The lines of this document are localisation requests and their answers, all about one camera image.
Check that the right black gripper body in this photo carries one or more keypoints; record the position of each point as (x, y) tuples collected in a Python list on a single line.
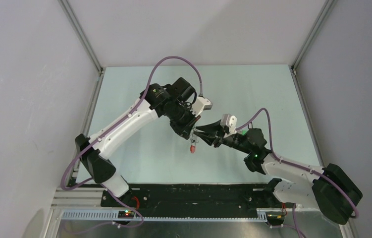
[(234, 141)]

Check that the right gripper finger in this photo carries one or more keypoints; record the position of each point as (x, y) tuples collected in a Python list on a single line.
[(210, 128), (209, 138)]

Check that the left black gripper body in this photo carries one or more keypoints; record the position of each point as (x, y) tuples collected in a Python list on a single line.
[(181, 118)]

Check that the red keyring with keys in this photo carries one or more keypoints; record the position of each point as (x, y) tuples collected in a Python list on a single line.
[(193, 142)]

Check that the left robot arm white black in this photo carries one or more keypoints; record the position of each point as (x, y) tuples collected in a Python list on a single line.
[(97, 149)]

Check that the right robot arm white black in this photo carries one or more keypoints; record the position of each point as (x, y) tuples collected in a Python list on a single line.
[(327, 189)]

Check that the right controller board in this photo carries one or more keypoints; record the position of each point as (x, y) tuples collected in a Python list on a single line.
[(275, 220)]

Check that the controller board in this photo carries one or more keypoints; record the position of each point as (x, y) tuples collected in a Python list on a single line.
[(275, 220), (126, 214)]

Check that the left controller board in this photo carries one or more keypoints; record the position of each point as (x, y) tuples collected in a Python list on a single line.
[(126, 214)]

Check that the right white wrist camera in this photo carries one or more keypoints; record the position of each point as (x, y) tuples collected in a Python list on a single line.
[(228, 124)]

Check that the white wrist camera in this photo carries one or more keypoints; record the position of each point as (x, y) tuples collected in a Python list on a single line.
[(228, 124), (201, 104)]

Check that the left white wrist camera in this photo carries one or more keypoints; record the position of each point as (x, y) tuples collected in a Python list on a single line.
[(201, 104)]

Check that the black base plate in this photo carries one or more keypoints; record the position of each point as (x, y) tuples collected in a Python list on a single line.
[(202, 200)]

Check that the left aluminium frame post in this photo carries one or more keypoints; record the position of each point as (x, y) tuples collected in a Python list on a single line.
[(80, 33)]

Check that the aluminium frame post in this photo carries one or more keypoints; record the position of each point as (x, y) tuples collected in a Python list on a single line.
[(80, 33), (320, 20)]

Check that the right aluminium frame post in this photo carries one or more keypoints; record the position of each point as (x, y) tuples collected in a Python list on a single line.
[(320, 20)]

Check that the slotted cable duct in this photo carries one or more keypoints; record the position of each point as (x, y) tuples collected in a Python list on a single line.
[(111, 215)]

